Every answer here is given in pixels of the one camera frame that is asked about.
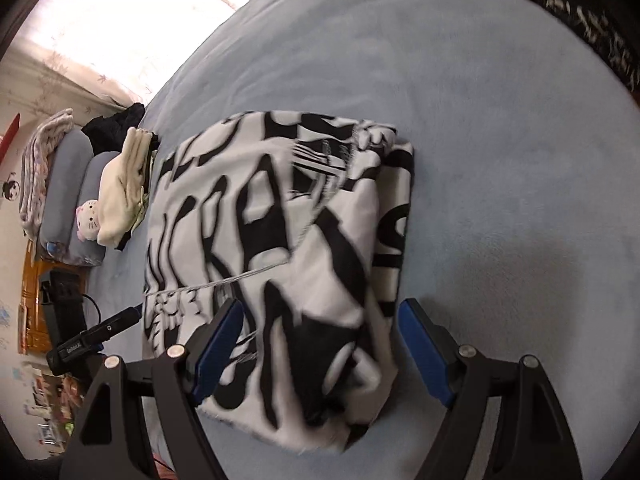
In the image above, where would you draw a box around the black white graffiti print garment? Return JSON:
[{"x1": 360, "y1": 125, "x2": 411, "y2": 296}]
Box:
[{"x1": 142, "y1": 110, "x2": 413, "y2": 452}]

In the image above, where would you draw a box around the wooden headboard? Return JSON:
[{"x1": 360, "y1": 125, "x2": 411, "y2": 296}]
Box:
[{"x1": 18, "y1": 240, "x2": 88, "y2": 356}]

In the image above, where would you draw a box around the pink white plush cat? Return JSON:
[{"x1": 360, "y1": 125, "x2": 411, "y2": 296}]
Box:
[{"x1": 76, "y1": 200, "x2": 100, "y2": 242}]

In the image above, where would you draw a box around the folded cream fleece garment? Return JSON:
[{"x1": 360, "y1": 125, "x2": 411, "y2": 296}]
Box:
[{"x1": 96, "y1": 127, "x2": 153, "y2": 248}]

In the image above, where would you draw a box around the blue bed sheet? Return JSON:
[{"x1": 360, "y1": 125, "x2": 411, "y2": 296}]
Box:
[{"x1": 84, "y1": 0, "x2": 640, "y2": 480}]

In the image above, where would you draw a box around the folded floral blanket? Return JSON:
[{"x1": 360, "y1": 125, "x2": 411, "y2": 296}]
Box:
[{"x1": 18, "y1": 108, "x2": 75, "y2": 240}]

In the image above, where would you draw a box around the black fuzzy garment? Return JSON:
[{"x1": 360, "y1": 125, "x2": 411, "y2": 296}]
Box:
[{"x1": 81, "y1": 103, "x2": 145, "y2": 155}]

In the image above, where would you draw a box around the floral white curtain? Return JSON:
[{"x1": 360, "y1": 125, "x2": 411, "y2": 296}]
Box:
[{"x1": 1, "y1": 0, "x2": 250, "y2": 122}]

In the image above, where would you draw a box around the cartoon face wall sticker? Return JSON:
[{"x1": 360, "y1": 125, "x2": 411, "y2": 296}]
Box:
[{"x1": 1, "y1": 172, "x2": 20, "y2": 202}]

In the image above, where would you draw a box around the red wall shelf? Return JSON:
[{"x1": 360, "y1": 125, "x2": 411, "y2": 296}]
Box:
[{"x1": 0, "y1": 114, "x2": 21, "y2": 164}]

